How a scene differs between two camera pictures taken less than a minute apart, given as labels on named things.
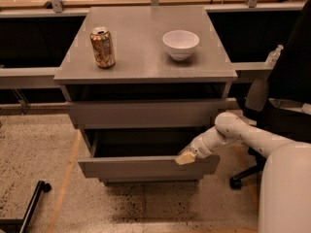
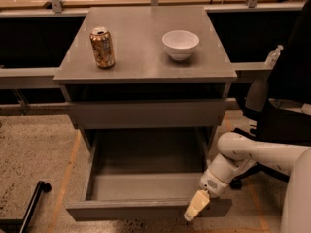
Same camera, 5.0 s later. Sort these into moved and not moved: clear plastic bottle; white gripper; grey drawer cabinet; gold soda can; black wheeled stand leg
Moved: white gripper
Not moved: gold soda can; clear plastic bottle; black wheeled stand leg; grey drawer cabinet
